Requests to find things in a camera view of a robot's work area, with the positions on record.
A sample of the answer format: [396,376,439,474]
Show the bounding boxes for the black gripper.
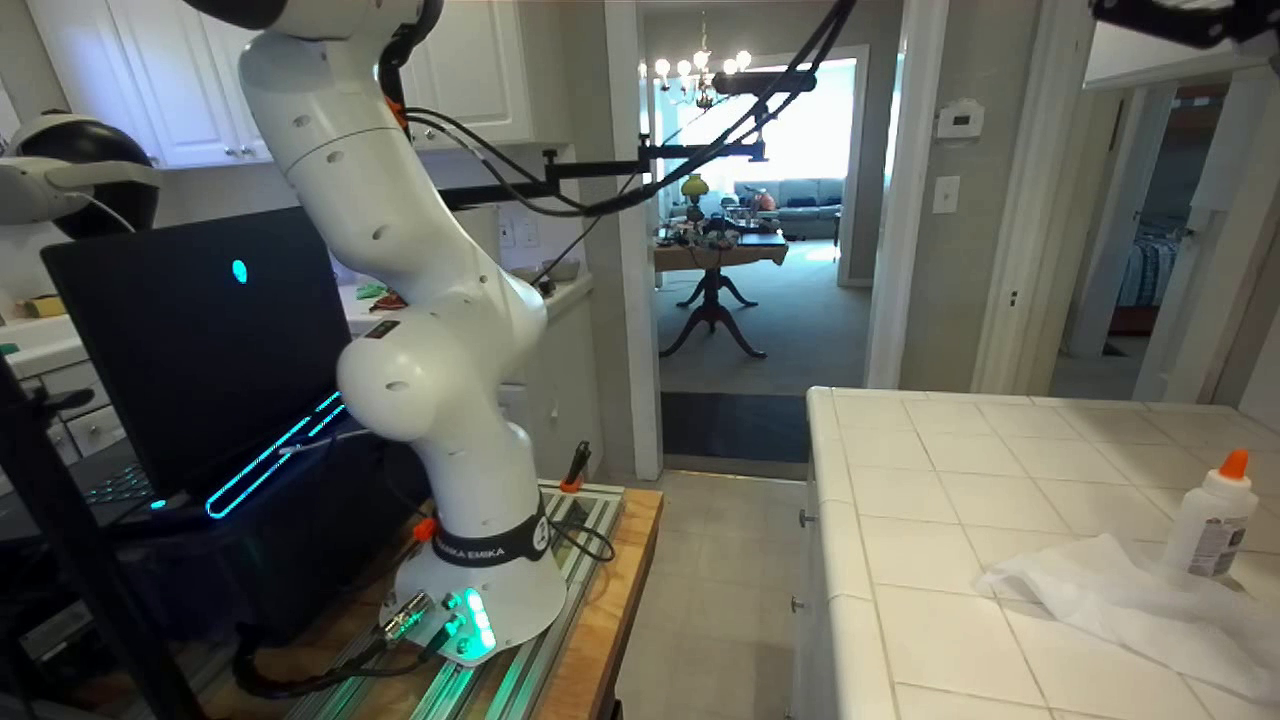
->
[1088,0,1280,52]

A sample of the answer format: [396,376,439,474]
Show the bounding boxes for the white thermostat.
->
[931,90,992,142]

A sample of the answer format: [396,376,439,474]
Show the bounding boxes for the grey sofa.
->
[727,172,846,243]

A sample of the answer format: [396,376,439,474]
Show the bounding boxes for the lit chandelier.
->
[642,44,763,103]

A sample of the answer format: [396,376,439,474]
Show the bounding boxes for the white glue bottle orange cap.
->
[1158,445,1262,582]

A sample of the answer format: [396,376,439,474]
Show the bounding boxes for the yellow flower vase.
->
[676,167,718,223]

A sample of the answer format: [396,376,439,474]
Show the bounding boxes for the white crumpled cloth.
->
[967,528,1280,708]

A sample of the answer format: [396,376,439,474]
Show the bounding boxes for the red black clamp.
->
[552,435,600,499]

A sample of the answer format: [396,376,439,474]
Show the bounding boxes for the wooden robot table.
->
[195,478,669,720]

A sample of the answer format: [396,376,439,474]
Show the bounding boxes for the black laptop blue light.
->
[34,201,368,533]

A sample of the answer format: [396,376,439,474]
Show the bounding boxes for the white kitchen cabinets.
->
[23,0,538,172]

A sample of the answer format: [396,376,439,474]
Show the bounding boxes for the black white headset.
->
[0,106,162,243]

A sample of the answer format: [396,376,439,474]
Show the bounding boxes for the black tripod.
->
[0,346,211,720]

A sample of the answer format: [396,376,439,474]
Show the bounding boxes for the white wall cabinet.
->
[1080,10,1280,94]

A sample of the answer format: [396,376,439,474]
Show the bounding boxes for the white light switch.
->
[926,167,963,218]

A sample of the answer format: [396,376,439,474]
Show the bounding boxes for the dark pedestal dining table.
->
[646,223,795,365]

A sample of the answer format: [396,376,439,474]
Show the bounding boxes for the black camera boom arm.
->
[434,0,864,214]

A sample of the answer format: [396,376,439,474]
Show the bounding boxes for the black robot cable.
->
[375,10,673,218]

